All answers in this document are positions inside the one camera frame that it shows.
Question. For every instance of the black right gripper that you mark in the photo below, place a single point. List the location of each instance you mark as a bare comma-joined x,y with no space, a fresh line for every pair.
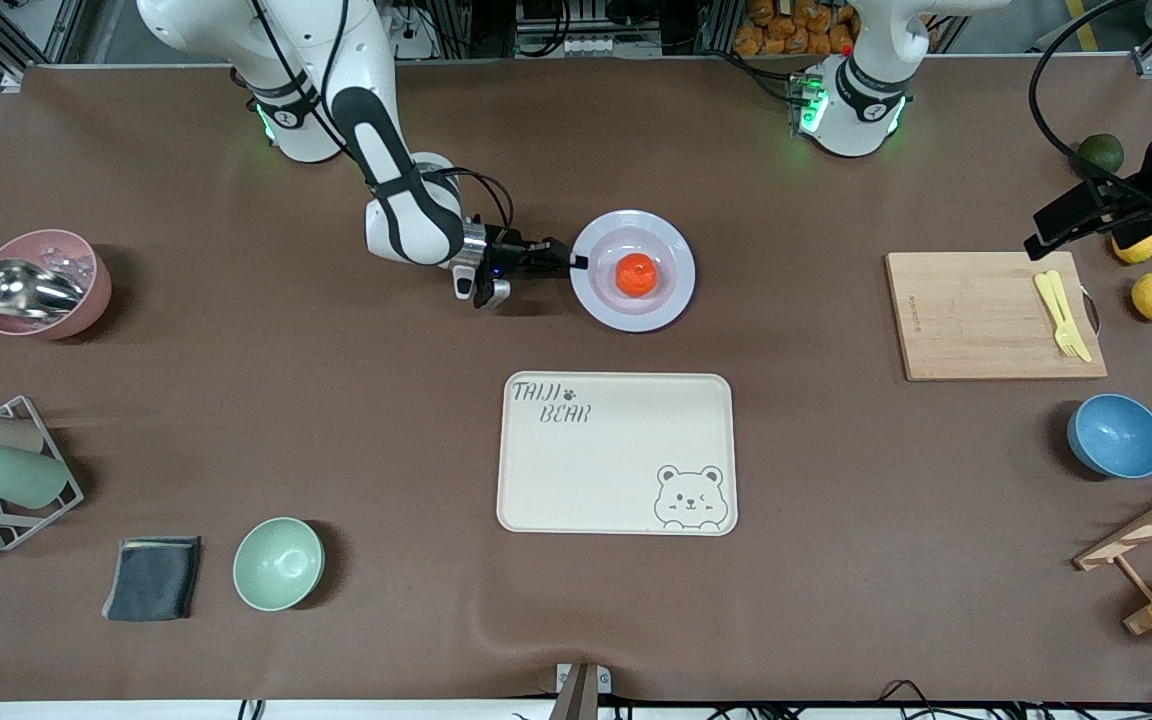
509,254

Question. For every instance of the orange fruit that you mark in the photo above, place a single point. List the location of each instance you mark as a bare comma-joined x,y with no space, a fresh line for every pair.
636,276

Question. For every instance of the pale lavender round plate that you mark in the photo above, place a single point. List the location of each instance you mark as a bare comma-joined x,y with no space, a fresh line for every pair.
671,290

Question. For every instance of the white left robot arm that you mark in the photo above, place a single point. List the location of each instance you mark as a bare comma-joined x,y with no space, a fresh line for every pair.
851,120

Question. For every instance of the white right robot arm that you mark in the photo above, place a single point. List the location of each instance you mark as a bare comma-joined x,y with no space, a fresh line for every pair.
406,215

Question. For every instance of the dark green lime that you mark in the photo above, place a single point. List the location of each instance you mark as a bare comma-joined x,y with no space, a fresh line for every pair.
1101,153

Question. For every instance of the yellow plastic fork and knife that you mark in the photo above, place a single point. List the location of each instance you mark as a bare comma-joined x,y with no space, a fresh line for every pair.
1044,290

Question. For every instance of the yellow plastic fork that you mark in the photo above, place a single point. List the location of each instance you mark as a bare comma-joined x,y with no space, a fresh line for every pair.
1064,325

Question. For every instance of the bamboo cutting board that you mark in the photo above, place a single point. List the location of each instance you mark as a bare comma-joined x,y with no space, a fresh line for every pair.
976,320

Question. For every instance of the blue bowl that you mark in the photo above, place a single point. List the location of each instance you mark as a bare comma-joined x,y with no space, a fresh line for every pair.
1117,437

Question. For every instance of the cream bear print tray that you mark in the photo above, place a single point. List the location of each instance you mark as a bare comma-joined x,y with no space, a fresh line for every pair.
596,470

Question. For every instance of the white power strip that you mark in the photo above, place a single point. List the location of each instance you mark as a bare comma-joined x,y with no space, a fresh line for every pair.
416,35

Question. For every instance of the wooden mug rack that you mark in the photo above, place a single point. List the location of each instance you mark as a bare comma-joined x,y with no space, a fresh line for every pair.
1151,530

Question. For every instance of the pile of orange bread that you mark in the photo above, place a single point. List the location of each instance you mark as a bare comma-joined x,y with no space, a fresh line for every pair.
796,25

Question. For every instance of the mint green bowl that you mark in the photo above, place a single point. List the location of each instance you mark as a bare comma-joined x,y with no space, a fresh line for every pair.
278,564

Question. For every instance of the pink bowl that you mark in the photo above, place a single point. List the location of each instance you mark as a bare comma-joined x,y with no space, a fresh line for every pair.
91,305

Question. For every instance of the dark grey folded cloth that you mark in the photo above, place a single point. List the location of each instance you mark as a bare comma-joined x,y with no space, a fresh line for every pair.
153,578

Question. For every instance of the shiny metal scoop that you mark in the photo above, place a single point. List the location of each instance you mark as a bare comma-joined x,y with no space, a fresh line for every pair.
26,290

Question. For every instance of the mint green cup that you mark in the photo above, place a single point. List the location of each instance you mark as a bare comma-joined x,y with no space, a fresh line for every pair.
16,475

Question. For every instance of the metal table clamp bracket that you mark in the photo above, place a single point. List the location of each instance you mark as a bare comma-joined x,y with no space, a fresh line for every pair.
581,690

